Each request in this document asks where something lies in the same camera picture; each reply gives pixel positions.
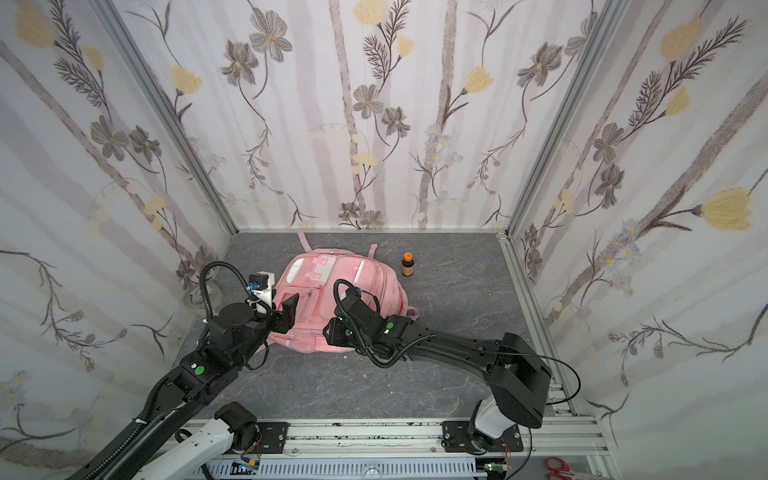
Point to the clear tape roll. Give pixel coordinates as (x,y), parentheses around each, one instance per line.
(193,298)

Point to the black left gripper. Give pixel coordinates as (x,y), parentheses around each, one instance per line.
(279,316)

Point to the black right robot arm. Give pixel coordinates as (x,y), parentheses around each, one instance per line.
(518,377)

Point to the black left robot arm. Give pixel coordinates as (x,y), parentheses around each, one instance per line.
(230,339)

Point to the small brown orange-capped bottle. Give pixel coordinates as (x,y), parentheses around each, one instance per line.
(407,264)

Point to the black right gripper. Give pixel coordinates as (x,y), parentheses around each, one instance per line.
(347,318)

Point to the aluminium mounting rail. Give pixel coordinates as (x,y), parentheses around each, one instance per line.
(234,445)

